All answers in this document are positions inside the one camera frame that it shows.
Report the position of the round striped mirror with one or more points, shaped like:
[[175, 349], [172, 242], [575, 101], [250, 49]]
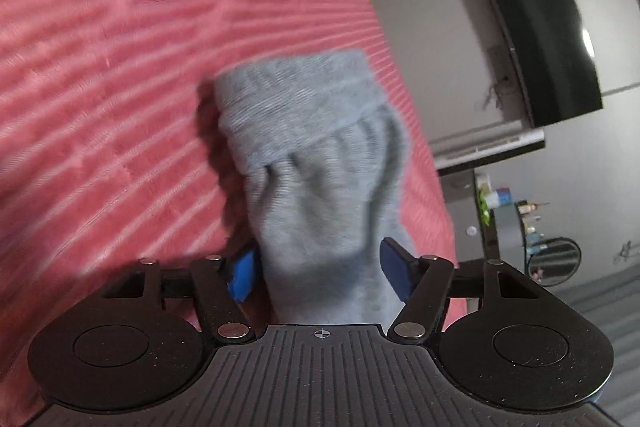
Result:
[[553, 262]]

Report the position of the pink ribbed bedspread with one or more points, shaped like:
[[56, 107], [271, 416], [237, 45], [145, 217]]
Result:
[[107, 154]]

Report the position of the grey dressing table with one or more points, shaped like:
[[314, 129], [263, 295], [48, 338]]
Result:
[[511, 236]]

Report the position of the black wall television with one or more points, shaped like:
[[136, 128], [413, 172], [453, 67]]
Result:
[[553, 58]]

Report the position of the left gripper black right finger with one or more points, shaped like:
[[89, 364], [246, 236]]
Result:
[[422, 285]]

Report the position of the blue white canister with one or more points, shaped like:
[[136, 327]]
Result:
[[500, 197]]

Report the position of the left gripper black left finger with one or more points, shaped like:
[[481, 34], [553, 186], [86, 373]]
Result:
[[219, 316]]

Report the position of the grey knit pants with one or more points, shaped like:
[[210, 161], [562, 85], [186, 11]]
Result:
[[323, 154]]

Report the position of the grey bedside cabinet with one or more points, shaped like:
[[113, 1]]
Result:
[[474, 240]]

